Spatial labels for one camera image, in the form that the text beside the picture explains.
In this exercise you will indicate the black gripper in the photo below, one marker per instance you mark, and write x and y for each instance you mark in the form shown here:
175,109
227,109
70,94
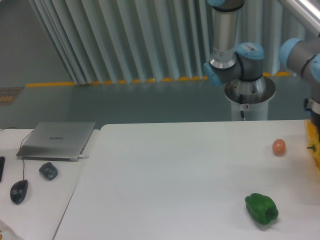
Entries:
315,118

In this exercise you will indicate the silver laptop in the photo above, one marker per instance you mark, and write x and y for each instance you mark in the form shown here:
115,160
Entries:
56,141

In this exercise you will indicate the yellow bell pepper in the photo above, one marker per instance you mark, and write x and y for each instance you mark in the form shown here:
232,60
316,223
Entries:
313,141

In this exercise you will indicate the green bell pepper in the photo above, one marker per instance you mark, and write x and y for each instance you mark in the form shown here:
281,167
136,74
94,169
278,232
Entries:
261,208

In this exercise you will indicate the dark grey earbuds case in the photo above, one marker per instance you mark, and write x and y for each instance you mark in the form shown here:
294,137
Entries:
49,171

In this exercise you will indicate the black flat device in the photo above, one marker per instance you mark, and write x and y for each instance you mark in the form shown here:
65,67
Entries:
2,165

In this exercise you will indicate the black computer mouse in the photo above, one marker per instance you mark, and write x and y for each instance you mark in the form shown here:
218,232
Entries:
18,191

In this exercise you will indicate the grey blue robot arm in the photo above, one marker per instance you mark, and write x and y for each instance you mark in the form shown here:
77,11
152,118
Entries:
241,67

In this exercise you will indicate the brown egg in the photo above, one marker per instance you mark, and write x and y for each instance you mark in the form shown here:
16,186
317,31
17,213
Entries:
279,147

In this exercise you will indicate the white orange bag corner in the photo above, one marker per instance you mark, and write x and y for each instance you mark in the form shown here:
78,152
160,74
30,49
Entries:
6,233

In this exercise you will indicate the grey folding partition screen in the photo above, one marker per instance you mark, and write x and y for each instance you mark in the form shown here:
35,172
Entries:
130,40

